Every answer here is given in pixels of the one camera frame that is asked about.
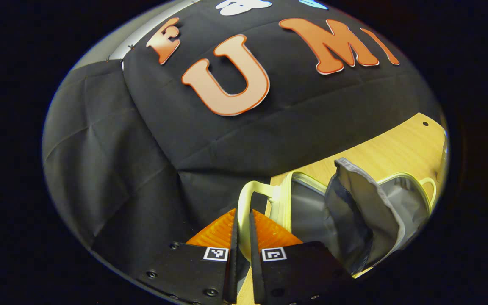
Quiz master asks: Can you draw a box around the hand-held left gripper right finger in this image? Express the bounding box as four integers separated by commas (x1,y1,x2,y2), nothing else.
249,210,355,305

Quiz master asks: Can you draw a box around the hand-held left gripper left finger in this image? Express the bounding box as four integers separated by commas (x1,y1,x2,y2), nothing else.
136,208,239,305

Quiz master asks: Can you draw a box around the pale yellow small suitcase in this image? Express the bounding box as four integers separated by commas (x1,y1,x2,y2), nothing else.
238,158,438,280

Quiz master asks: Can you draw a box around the black backdrop cloth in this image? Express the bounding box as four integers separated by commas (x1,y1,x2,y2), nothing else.
43,0,444,276

